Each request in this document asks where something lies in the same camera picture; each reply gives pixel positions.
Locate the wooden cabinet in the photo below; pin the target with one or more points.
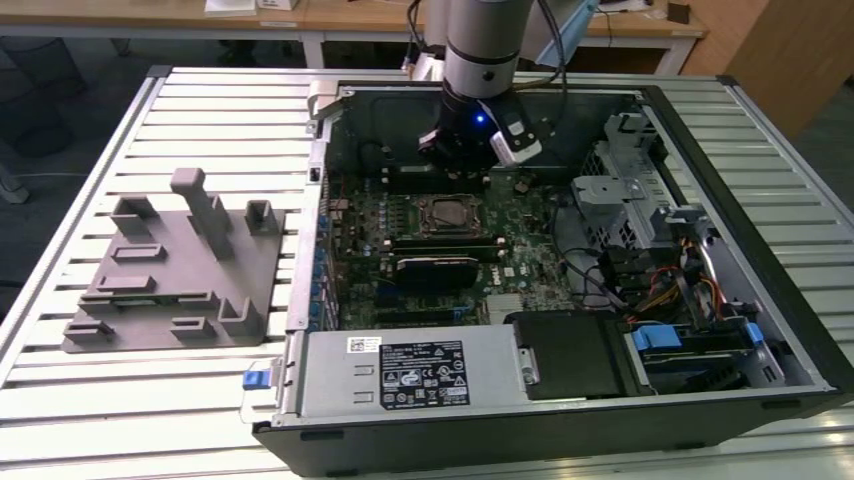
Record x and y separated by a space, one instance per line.
788 60

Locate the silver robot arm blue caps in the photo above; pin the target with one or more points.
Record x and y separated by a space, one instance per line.
481 40

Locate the hard disk in blue carrier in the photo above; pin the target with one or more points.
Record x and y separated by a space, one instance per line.
657 340

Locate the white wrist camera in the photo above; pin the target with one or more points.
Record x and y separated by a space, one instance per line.
517 142

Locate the black graphics card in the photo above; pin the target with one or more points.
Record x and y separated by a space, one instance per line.
434 276

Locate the grey plastic bracket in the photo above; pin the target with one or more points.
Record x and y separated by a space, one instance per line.
681 220

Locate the black expansion slot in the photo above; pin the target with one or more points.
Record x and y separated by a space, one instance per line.
414 317

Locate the small brown box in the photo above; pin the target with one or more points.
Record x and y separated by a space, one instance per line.
680 12

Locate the white barcode label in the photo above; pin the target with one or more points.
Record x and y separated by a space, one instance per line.
364 345

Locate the green motherboard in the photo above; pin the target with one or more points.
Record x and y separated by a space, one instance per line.
535 235

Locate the white cardboard box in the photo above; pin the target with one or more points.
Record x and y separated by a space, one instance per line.
230 6

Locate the black rating label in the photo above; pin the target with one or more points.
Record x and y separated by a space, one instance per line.
424 375

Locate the small white box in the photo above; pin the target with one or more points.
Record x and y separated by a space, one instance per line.
277 4

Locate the dark waste bin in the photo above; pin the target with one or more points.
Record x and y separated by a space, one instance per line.
41 100

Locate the grey desk foot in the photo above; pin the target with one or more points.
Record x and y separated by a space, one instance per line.
14 190

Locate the green RAM stick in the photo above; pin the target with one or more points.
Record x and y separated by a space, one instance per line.
148 300

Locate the CPU socket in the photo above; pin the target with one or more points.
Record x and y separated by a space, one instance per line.
424 230

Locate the black PC case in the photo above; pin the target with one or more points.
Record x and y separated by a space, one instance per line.
468 450

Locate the silver chipset heatsink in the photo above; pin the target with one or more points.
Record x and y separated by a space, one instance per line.
509 307

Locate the silver power supply unit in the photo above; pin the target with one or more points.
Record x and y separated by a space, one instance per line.
321 380

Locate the grey parts rack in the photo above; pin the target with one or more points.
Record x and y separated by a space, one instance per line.
181 280

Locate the wooden desk white legs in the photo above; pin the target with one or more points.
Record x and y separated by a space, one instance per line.
134 22

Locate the blue case latch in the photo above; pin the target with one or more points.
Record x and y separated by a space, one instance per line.
257 380

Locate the black RAM slot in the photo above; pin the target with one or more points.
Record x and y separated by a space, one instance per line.
448 258
401 184
448 245
448 239
401 177
401 171
448 251

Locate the black plastic shroud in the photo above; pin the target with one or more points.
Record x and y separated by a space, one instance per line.
575 355

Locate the silver metal drive cage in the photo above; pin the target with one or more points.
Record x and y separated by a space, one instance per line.
601 200

